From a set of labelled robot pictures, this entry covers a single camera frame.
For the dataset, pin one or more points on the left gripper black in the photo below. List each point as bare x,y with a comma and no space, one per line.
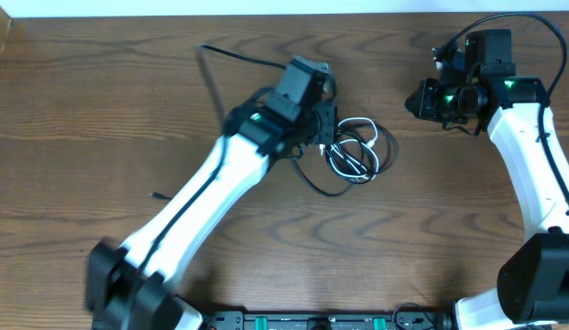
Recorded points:
330,137

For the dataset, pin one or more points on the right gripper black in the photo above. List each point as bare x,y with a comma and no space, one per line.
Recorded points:
422,106

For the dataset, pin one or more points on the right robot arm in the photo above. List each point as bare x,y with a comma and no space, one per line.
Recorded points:
480,82

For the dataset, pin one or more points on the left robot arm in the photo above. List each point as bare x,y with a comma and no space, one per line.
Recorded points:
134,286

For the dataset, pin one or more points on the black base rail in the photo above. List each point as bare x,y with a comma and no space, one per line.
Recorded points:
404,318

